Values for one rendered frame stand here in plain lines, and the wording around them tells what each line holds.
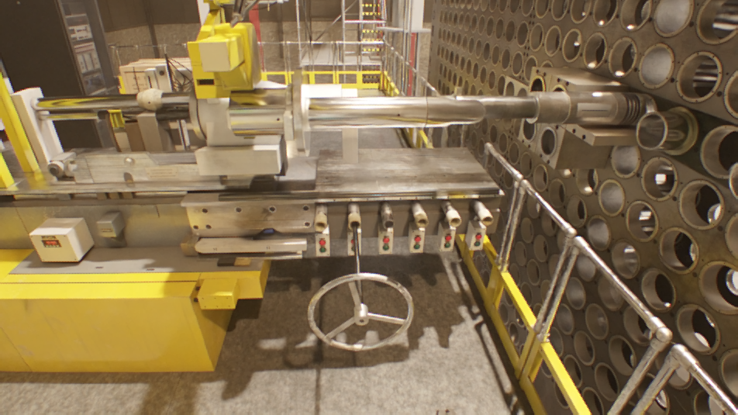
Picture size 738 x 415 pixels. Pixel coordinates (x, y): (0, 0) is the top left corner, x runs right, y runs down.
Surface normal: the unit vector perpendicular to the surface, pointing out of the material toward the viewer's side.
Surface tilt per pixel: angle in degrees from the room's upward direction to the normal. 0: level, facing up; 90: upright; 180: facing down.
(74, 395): 0
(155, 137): 90
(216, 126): 68
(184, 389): 0
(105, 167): 90
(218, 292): 0
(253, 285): 90
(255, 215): 90
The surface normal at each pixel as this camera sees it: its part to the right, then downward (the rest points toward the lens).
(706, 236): -1.00, 0.02
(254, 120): 0.07, 0.47
